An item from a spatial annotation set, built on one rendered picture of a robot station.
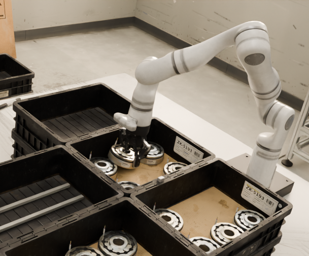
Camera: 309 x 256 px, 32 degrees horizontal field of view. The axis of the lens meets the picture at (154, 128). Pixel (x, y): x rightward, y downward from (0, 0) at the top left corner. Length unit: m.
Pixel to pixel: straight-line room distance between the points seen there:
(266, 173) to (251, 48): 0.60
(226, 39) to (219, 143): 0.85
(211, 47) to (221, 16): 3.43
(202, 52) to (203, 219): 0.49
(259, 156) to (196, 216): 0.39
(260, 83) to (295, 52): 2.98
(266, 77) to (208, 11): 3.49
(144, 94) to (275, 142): 0.51
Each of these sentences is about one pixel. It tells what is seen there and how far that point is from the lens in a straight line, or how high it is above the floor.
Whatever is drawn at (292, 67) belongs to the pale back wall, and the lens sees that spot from 4.60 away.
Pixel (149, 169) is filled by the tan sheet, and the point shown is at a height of 0.83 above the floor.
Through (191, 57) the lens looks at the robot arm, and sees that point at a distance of 1.52.
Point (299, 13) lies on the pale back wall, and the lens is 4.51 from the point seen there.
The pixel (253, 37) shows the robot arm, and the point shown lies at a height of 1.37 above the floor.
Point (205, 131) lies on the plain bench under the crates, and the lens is 2.36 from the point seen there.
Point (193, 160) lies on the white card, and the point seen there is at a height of 0.87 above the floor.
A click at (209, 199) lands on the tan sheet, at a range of 1.71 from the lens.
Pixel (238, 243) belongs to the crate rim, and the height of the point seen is 0.92.
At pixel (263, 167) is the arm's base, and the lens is 1.90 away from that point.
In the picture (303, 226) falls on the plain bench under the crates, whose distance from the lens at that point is 1.97.
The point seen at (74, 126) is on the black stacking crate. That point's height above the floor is 0.83.
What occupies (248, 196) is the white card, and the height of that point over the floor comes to 0.88.
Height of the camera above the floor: 1.80
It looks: 29 degrees down
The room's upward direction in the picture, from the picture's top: 11 degrees clockwise
